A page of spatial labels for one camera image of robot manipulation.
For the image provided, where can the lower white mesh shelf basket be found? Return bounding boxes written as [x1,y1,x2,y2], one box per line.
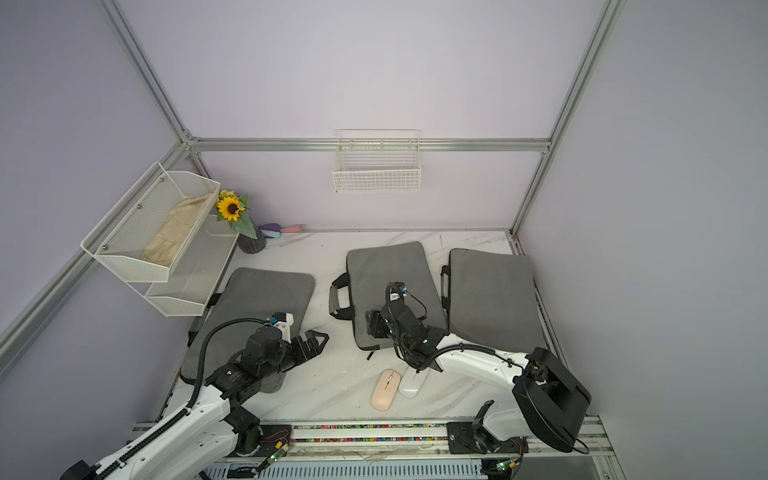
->
[144,215,238,317]

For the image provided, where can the white mesh shelf basket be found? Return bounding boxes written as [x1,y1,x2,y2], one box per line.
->
[81,163,220,283]
[144,215,238,317]

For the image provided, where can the pink computer mouse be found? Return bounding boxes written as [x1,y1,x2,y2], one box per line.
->
[370,369,401,412]

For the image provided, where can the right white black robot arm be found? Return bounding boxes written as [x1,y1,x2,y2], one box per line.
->
[365,298,591,455]

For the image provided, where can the artificial sunflower bouquet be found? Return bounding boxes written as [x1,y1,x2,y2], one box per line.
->
[216,190,257,239]

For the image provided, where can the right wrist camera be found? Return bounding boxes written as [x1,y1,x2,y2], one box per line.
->
[385,282,407,302]

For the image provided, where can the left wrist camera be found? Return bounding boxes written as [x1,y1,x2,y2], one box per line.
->
[269,312,294,342]

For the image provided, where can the white computer mouse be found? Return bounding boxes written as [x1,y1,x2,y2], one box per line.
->
[398,367,429,399]

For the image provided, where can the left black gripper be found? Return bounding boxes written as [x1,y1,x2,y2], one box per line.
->
[261,329,328,381]

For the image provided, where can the aluminium frame rails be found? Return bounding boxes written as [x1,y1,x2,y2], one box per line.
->
[1,1,617,479]

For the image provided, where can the beige cloth in basket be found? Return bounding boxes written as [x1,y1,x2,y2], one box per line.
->
[140,193,212,267]

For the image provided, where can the upper white mesh shelf basket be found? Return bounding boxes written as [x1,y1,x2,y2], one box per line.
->
[81,163,220,283]

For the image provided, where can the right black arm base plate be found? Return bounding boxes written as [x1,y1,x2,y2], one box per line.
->
[446,422,529,454]

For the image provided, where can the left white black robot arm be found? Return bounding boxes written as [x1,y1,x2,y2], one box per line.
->
[61,317,330,479]

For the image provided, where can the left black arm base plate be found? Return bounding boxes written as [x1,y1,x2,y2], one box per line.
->
[235,424,292,458]

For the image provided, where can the white wire wall basket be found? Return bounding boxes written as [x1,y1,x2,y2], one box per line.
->
[332,129,422,194]

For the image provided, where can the grey laptop bag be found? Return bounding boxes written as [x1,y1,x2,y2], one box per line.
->
[180,268,315,385]
[327,241,450,353]
[441,248,546,353]

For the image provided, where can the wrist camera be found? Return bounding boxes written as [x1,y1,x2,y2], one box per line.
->
[269,312,294,342]
[385,282,407,302]

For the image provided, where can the pastel toy mushrooms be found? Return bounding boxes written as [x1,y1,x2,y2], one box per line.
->
[259,223,304,239]

